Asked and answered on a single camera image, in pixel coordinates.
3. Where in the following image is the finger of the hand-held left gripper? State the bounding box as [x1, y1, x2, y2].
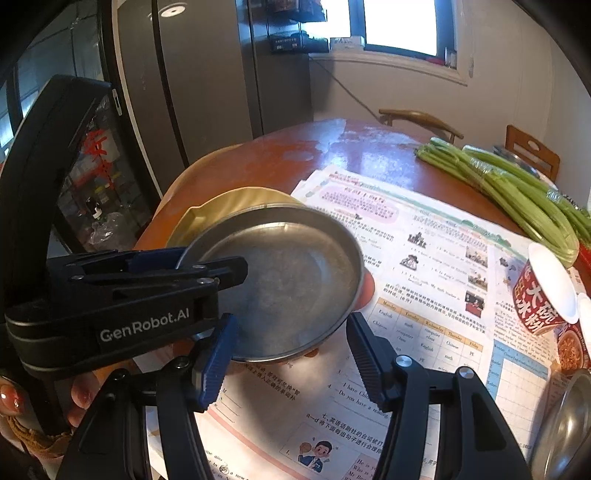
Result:
[45, 247, 188, 282]
[69, 257, 249, 296]

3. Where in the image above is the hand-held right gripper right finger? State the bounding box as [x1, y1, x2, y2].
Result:
[345, 312, 534, 480]

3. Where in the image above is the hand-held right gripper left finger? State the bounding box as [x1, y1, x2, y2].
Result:
[55, 313, 240, 480]

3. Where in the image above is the small steel plate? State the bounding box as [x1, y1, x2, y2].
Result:
[175, 205, 365, 363]

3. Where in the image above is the yellow plastic plate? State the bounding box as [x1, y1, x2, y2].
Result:
[165, 186, 303, 252]

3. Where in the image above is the orange plastic plate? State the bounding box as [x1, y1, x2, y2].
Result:
[295, 271, 376, 361]

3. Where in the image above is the red instant noodle bowl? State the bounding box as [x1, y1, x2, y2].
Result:
[512, 242, 580, 335]
[556, 292, 591, 374]

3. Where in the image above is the large steel bowl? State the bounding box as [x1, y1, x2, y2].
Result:
[526, 367, 591, 480]

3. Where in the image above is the person's left hand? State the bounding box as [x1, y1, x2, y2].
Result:
[0, 375, 106, 428]

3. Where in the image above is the dark glass door cabinet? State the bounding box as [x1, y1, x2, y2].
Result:
[55, 88, 160, 252]

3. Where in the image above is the colourful printed worksheet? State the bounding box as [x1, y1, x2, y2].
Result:
[139, 164, 591, 480]

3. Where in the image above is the grey refrigerator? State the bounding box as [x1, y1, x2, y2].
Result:
[113, 0, 315, 195]

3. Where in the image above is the large celery bunch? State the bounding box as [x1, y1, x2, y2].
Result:
[414, 137, 580, 268]

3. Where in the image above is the black electronic box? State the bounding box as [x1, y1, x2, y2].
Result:
[269, 34, 303, 54]

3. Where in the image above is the slim celery bunch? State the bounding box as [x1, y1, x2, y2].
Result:
[463, 144, 591, 245]

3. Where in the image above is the curved wooden chair back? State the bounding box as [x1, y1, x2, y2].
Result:
[379, 108, 464, 144]

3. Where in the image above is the wooden chair with straight back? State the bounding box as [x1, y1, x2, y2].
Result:
[504, 124, 561, 181]

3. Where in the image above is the black rack with packets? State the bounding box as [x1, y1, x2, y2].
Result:
[277, 0, 333, 35]

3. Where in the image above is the window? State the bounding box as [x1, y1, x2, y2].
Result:
[348, 0, 455, 58]

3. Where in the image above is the brown woven bracelet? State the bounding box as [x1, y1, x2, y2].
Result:
[4, 413, 75, 455]

